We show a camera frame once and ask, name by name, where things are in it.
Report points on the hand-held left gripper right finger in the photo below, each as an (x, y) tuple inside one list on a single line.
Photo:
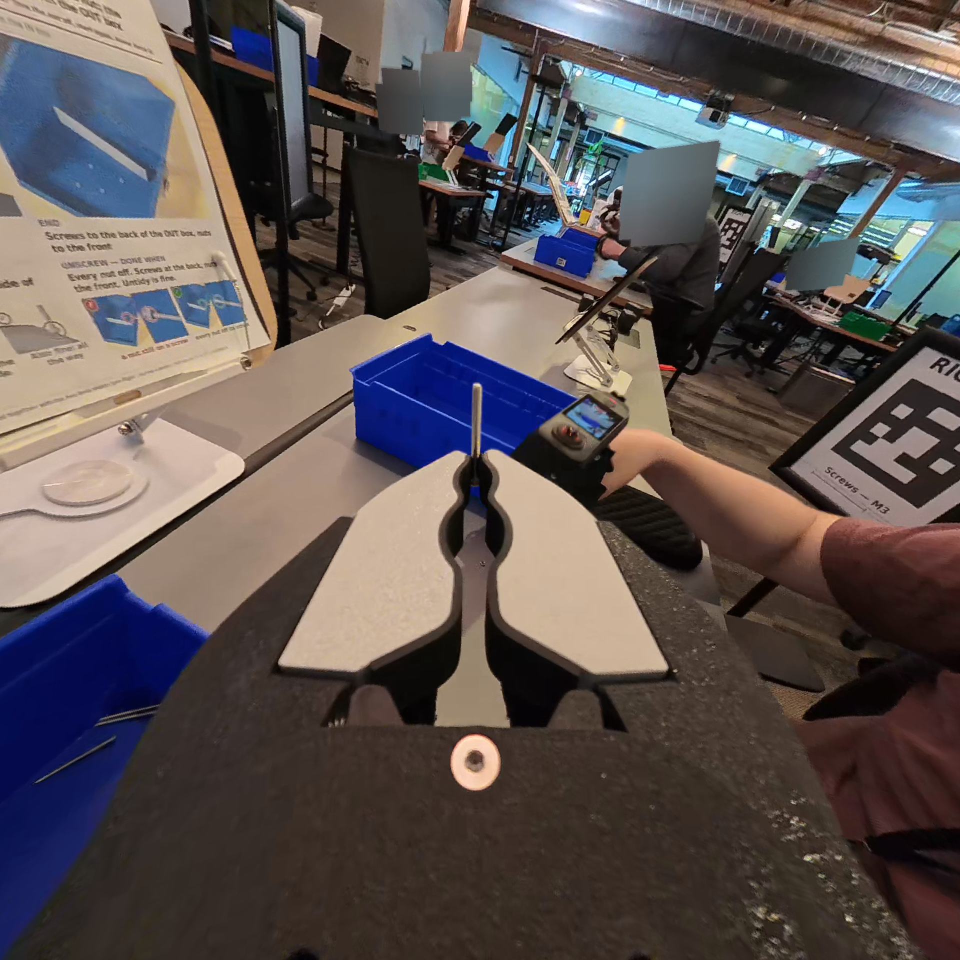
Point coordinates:
[(570, 592)]

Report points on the tall black chair back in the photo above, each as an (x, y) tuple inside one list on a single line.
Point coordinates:
[(390, 240)]

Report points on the person's right forearm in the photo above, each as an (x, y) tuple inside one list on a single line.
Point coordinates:
[(750, 517)]

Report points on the white stand base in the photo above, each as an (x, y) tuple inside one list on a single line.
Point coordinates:
[(600, 367)]

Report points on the wooden sign board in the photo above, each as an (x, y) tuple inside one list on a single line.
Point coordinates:
[(240, 247)]

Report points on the dark tilted sign board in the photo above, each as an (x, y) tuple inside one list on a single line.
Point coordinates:
[(607, 300)]

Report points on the white power strip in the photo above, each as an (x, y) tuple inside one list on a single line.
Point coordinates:
[(343, 296)]

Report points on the printed instruction sheet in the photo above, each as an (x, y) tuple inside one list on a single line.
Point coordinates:
[(112, 247)]

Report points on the black office chair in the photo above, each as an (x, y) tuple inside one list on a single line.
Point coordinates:
[(307, 210), (742, 315)]

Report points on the grey trash bin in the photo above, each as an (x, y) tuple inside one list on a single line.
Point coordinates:
[(817, 382)]

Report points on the wooden office desk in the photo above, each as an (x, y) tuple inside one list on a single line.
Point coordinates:
[(247, 67)]

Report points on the framed marker sign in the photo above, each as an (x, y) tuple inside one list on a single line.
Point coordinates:
[(900, 442)]

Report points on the person's right hand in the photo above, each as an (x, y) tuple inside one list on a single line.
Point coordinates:
[(634, 457)]

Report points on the hanging marker sign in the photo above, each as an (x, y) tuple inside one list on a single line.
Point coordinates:
[(735, 236)]

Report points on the green parts bin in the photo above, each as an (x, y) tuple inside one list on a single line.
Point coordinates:
[(864, 324)]

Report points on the blue divided parts bin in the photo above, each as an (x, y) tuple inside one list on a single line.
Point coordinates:
[(60, 660)]

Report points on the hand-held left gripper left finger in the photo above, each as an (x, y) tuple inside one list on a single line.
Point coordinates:
[(375, 592)]

